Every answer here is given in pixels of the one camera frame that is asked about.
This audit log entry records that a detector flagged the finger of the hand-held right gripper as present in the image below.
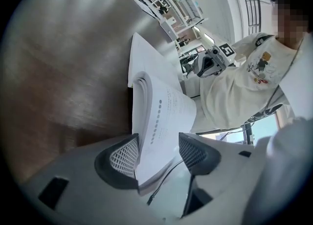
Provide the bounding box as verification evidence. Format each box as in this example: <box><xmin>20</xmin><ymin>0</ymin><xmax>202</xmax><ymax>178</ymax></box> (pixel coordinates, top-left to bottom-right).
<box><xmin>194</xmin><ymin>53</ymin><xmax>214</xmax><ymax>78</ymax></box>
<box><xmin>198</xmin><ymin>63</ymin><xmax>222</xmax><ymax>78</ymax></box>

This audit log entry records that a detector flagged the white paper booklet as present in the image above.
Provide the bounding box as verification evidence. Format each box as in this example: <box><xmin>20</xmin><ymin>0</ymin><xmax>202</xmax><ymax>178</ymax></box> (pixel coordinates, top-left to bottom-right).
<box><xmin>127</xmin><ymin>32</ymin><xmax>198</xmax><ymax>195</ymax></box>

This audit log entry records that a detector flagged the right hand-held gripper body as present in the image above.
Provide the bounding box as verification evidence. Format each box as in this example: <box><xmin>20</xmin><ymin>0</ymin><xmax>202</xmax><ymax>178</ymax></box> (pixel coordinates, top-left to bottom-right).
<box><xmin>207</xmin><ymin>43</ymin><xmax>237</xmax><ymax>69</ymax></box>

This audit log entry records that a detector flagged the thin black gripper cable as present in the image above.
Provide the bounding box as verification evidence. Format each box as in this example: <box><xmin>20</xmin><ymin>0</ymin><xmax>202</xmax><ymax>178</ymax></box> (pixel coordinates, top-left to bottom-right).
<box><xmin>146</xmin><ymin>159</ymin><xmax>184</xmax><ymax>206</ymax></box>

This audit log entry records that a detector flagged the person's head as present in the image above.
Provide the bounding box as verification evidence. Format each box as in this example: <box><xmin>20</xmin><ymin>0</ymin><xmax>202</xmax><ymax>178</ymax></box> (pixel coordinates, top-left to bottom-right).
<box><xmin>270</xmin><ymin>0</ymin><xmax>311</xmax><ymax>48</ymax></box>

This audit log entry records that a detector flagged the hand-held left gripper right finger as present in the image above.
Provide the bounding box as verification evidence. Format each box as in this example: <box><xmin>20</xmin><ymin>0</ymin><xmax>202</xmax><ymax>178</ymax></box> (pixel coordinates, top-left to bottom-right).
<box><xmin>178</xmin><ymin>132</ymin><xmax>268</xmax><ymax>220</ymax></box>

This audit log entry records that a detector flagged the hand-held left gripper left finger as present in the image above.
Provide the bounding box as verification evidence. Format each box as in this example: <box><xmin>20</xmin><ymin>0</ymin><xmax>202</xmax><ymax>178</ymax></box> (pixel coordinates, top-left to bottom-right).
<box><xmin>18</xmin><ymin>133</ymin><xmax>141</xmax><ymax>225</ymax></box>

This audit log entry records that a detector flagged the white cardboard box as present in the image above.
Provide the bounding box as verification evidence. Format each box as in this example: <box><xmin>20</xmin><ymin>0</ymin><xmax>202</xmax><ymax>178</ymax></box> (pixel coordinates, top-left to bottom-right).
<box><xmin>159</xmin><ymin>20</ymin><xmax>179</xmax><ymax>42</ymax></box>

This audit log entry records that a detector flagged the black balcony railing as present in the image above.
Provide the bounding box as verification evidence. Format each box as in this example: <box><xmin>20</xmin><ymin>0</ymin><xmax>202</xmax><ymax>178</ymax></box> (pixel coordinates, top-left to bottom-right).
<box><xmin>238</xmin><ymin>0</ymin><xmax>262</xmax><ymax>35</ymax></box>

